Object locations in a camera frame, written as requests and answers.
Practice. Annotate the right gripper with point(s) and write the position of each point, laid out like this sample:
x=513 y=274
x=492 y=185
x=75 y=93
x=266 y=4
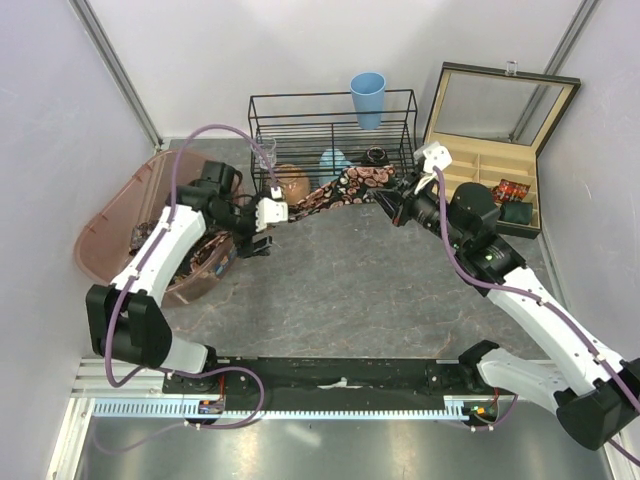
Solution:
x=395 y=205

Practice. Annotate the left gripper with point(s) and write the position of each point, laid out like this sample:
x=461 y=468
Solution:
x=244 y=245

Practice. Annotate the black floral rose tie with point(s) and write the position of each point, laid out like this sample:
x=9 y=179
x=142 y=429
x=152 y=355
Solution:
x=353 y=186

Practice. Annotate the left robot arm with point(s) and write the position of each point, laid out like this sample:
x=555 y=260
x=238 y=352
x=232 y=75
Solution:
x=125 y=318

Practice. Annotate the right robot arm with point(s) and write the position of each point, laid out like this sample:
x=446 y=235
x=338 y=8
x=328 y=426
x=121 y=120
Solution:
x=593 y=391

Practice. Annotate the black cup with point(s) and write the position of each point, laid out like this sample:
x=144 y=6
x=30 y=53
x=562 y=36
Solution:
x=374 y=156

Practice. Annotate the brown paisley tie in basket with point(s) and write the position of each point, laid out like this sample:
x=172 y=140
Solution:
x=212 y=255

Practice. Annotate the brown ceramic bowl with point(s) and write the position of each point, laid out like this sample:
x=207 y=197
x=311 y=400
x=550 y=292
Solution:
x=293 y=182

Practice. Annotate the light blue mug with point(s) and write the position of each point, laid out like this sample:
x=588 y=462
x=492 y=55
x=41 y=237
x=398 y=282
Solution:
x=332 y=162

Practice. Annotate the clear drinking glass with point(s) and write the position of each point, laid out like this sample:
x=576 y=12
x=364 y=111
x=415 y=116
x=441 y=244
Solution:
x=268 y=145

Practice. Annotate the rolled red patterned tie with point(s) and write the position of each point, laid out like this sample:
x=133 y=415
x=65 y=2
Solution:
x=510 y=191

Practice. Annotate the tall blue plastic cup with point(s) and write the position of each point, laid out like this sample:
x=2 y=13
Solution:
x=367 y=92

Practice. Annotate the wooden tie storage box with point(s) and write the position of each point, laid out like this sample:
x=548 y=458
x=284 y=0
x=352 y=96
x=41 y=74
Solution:
x=495 y=124

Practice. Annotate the rolled dark green tie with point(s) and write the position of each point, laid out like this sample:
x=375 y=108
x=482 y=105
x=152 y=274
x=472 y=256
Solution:
x=517 y=212

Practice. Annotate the dark floral tie in basket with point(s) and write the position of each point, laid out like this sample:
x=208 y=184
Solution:
x=139 y=236

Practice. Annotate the pink plastic basket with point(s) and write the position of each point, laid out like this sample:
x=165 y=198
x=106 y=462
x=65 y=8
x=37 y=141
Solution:
x=102 y=249

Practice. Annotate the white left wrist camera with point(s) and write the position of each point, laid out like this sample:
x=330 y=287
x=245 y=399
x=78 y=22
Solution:
x=270 y=209

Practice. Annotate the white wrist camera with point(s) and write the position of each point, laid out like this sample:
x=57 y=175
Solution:
x=270 y=209
x=431 y=156

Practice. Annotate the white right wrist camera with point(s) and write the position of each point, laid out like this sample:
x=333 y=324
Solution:
x=431 y=156

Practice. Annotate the black wire rack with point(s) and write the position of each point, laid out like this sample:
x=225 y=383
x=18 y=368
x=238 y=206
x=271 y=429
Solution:
x=306 y=124

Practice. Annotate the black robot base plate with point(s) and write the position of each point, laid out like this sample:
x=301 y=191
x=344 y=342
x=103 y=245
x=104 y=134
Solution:
x=360 y=382

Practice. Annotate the grey slotted cable duct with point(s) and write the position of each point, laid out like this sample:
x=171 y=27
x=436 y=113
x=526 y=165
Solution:
x=451 y=410

